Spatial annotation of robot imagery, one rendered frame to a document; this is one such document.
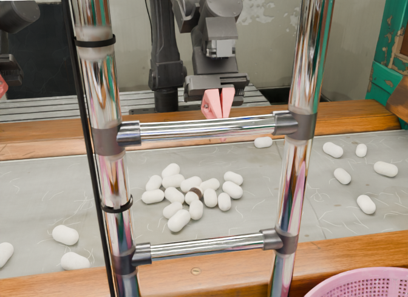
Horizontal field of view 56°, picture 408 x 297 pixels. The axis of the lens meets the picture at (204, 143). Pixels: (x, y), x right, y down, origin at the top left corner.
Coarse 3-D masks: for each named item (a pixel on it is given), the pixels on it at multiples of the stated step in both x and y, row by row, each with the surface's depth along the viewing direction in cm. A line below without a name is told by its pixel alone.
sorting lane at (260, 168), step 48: (240, 144) 73; (336, 144) 73; (384, 144) 73; (0, 192) 60; (48, 192) 60; (336, 192) 60; (384, 192) 60; (0, 240) 50; (48, 240) 50; (96, 240) 50; (144, 240) 50
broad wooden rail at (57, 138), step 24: (48, 120) 77; (72, 120) 77; (144, 120) 77; (168, 120) 77; (336, 120) 78; (360, 120) 78; (384, 120) 79; (0, 144) 69; (24, 144) 69; (48, 144) 69; (72, 144) 70; (144, 144) 72; (168, 144) 72; (192, 144) 73; (216, 144) 73
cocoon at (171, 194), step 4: (168, 188) 57; (172, 188) 57; (168, 192) 57; (172, 192) 56; (176, 192) 56; (168, 196) 56; (172, 196) 56; (176, 196) 56; (180, 196) 56; (172, 200) 56; (176, 200) 55; (180, 200) 56
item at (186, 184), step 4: (196, 176) 60; (184, 180) 59; (188, 180) 59; (192, 180) 59; (196, 180) 59; (200, 180) 60; (184, 184) 58; (188, 184) 58; (192, 184) 59; (196, 184) 59; (184, 188) 58; (188, 188) 58; (184, 192) 59
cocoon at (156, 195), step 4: (144, 192) 57; (148, 192) 56; (152, 192) 56; (156, 192) 56; (160, 192) 57; (144, 196) 56; (148, 196) 56; (152, 196) 56; (156, 196) 56; (160, 196) 56; (144, 200) 56; (148, 200) 56; (152, 200) 56; (156, 200) 56; (160, 200) 57
